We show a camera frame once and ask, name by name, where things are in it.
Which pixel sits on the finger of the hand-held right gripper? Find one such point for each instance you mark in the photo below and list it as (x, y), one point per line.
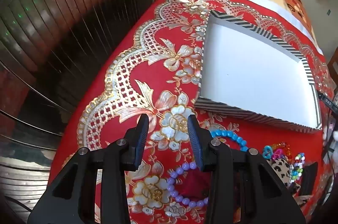
(328, 101)

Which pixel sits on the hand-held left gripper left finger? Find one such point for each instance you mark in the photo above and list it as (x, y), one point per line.
(140, 146)

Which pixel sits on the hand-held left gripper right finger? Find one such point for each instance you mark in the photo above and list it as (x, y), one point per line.
(196, 148)

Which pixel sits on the dark red hair bow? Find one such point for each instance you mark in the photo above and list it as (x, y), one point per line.
(195, 187)

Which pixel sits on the striped cardboard tray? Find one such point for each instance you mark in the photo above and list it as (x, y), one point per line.
(253, 73)

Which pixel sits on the red gold floral tablecloth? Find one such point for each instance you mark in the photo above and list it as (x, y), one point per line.
(132, 86)

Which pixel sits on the black flat box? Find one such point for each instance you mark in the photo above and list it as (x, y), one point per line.
(309, 179)

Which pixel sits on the wooden slatted door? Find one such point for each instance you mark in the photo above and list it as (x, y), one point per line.
(66, 15)

